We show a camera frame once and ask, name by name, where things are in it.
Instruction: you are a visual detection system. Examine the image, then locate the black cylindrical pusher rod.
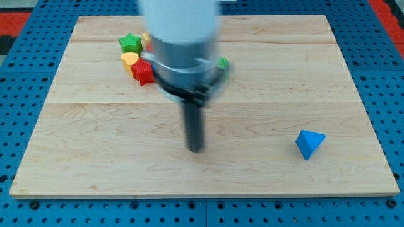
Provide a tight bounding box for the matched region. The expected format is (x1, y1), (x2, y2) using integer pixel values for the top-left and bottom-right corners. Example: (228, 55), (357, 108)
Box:
(182, 103), (204, 152)

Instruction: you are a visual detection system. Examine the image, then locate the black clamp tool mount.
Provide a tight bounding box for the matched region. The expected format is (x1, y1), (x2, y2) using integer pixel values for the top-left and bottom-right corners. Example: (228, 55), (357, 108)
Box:
(153, 67), (225, 106)

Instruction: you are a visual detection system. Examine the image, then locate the blue triangle block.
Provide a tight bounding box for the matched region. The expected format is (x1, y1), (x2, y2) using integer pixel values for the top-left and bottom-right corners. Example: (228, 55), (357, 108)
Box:
(295, 130), (326, 160)

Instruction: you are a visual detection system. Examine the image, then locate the yellow block behind arm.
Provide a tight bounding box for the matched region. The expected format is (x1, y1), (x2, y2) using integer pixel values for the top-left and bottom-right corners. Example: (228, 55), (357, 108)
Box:
(142, 32), (152, 47)

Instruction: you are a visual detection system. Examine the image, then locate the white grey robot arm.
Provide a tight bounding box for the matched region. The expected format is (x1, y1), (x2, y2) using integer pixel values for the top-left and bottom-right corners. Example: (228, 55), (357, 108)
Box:
(138, 0), (227, 152)

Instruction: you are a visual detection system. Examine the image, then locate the red block behind arm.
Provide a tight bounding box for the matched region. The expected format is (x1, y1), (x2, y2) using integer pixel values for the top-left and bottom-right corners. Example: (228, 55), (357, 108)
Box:
(146, 44), (153, 52)

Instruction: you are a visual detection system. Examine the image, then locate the green circle block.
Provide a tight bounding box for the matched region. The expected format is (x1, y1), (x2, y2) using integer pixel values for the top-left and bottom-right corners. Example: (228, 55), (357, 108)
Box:
(217, 57), (229, 81)

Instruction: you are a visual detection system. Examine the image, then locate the red star block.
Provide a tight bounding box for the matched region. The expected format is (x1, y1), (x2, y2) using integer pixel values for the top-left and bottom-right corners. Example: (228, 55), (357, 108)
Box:
(131, 59), (155, 86)

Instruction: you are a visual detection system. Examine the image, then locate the yellow heart block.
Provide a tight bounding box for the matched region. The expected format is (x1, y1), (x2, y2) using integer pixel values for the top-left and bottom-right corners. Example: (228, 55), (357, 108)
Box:
(121, 52), (139, 74)

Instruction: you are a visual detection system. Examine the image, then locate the green star block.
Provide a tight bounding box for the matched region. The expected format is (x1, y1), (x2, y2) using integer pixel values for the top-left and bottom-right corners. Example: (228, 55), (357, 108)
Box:
(119, 33), (143, 54)

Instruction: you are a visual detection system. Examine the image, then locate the wooden board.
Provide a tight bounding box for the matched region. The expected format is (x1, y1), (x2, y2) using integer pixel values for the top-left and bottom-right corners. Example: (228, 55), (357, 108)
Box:
(9, 15), (401, 199)

